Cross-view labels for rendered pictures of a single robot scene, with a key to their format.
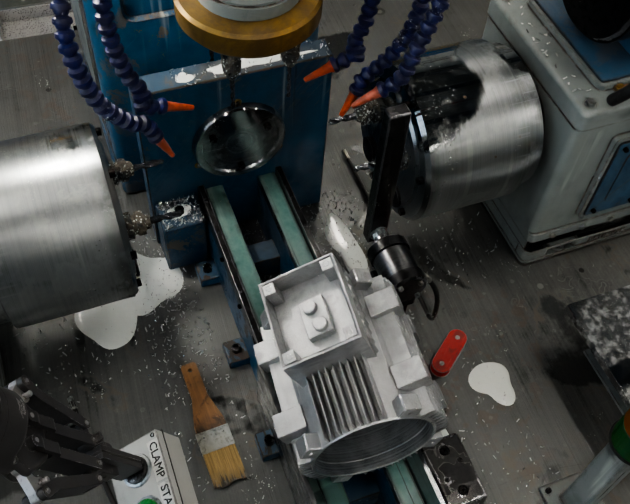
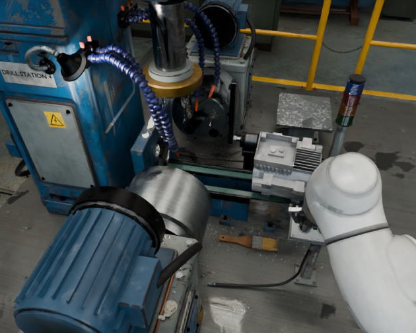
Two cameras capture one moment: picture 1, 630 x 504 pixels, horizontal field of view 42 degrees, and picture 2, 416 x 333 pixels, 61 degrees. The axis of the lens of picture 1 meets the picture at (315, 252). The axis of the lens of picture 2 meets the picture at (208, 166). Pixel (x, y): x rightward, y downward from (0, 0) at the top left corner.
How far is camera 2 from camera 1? 0.82 m
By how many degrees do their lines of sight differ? 36
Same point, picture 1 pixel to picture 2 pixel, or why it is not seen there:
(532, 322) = not seen: hidden behind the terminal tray
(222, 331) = (211, 221)
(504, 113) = (228, 80)
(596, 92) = (238, 59)
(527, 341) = not seen: hidden behind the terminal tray
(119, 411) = (224, 269)
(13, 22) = not seen: outside the picture
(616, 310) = (284, 115)
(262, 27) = (195, 75)
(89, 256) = (204, 200)
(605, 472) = (341, 139)
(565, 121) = (238, 73)
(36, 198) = (176, 193)
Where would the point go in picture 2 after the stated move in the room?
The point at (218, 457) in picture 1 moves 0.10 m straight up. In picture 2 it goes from (265, 244) to (269, 226)
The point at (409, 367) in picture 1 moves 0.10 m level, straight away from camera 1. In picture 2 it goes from (306, 141) to (283, 127)
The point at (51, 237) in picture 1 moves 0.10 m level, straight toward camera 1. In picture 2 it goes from (193, 202) to (230, 205)
